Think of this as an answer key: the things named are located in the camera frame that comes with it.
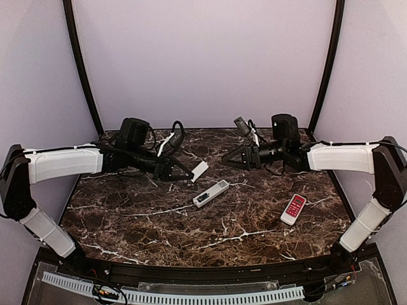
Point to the white slotted cable duct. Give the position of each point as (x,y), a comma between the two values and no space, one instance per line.
(153,293)

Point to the black frame post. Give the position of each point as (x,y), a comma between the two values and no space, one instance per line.
(328,67)
(80,66)

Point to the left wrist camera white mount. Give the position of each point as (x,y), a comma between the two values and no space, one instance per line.
(171,144)

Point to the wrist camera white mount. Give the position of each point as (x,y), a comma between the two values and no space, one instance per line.
(171,144)
(247,130)

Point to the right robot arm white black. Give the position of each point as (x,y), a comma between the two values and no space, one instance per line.
(384,159)

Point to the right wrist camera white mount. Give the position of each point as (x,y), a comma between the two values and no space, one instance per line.
(247,130)

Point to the black front rail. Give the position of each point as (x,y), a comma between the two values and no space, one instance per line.
(286,272)

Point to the right black frame post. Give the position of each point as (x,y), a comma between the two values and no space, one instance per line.
(328,67)

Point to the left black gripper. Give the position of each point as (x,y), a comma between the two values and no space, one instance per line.
(162,170)

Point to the white air conditioner remote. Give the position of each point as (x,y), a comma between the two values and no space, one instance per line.
(211,193)

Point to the white battery cover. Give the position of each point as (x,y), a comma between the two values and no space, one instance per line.
(199,170)

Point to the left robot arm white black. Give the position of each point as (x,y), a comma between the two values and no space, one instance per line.
(24,167)

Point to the left black frame post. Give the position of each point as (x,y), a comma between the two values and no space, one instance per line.
(80,66)

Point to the red white remote control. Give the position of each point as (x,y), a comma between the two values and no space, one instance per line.
(293,209)

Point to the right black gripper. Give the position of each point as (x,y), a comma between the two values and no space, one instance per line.
(253,154)

